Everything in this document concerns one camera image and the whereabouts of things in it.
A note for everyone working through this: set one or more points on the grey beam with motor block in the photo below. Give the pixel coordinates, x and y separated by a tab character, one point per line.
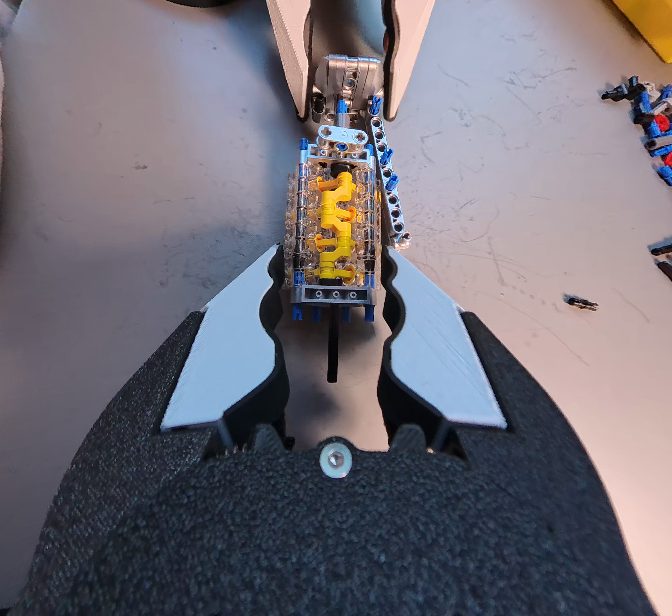
346	75

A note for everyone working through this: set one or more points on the clear engine block yellow crankshaft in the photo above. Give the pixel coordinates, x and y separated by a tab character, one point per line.
336	206

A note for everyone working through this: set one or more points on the pile of mixed brick parts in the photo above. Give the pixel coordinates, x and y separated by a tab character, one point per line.
656	122

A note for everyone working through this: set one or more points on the black loose pin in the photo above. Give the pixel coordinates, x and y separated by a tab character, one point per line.
581	302

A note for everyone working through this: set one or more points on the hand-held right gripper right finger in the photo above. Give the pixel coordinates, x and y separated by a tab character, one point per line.
441	364

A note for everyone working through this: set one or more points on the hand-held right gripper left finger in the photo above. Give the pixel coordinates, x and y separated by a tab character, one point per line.
225	364

